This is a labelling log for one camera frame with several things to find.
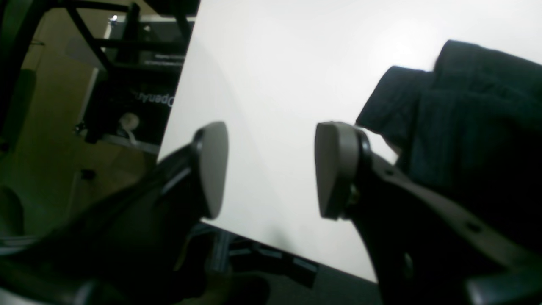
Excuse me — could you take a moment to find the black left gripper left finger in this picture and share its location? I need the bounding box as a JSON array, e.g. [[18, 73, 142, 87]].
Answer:
[[1, 122, 229, 305]]

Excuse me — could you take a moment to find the black OpenArm case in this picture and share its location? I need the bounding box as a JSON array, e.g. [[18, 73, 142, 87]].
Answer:
[[80, 16, 187, 151]]

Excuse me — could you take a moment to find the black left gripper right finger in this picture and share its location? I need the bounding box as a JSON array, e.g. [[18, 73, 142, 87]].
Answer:
[[314, 122, 542, 305]]

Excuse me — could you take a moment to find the dark navy long-sleeve shirt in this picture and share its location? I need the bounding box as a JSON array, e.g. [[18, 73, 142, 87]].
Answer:
[[356, 40, 542, 252]]

